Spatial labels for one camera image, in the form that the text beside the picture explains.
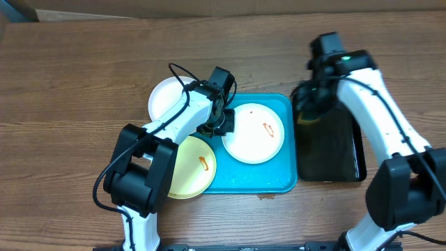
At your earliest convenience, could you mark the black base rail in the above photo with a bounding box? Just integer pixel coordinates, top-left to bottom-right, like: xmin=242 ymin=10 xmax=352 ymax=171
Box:
xmin=93 ymin=241 xmax=403 ymax=251

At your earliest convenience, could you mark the yellow plate with stain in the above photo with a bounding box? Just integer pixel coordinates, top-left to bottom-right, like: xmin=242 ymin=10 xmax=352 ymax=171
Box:
xmin=168 ymin=136 xmax=217 ymax=199

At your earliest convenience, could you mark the blue plastic tray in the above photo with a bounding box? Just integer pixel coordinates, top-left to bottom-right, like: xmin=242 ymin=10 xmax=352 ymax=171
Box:
xmin=190 ymin=93 xmax=298 ymax=194

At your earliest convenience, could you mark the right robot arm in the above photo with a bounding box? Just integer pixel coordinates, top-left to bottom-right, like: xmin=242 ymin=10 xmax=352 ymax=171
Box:
xmin=291 ymin=32 xmax=445 ymax=250

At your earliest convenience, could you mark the white plate with stain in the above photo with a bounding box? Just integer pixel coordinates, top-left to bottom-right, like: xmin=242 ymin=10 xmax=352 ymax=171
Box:
xmin=222 ymin=103 xmax=285 ymax=165

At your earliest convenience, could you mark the white plate upper left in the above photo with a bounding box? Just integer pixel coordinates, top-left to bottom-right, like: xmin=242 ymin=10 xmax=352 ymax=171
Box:
xmin=148 ymin=77 xmax=183 ymax=121

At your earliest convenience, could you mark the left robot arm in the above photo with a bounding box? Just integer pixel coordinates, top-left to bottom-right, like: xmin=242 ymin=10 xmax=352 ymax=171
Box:
xmin=92 ymin=67 xmax=237 ymax=250

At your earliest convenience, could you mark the green yellow sponge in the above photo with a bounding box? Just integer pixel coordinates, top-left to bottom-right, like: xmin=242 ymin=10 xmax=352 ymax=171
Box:
xmin=295 ymin=111 xmax=321 ymax=126

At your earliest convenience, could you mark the black water tray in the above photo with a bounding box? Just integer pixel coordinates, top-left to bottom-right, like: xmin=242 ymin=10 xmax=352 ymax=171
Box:
xmin=292 ymin=96 xmax=367 ymax=182

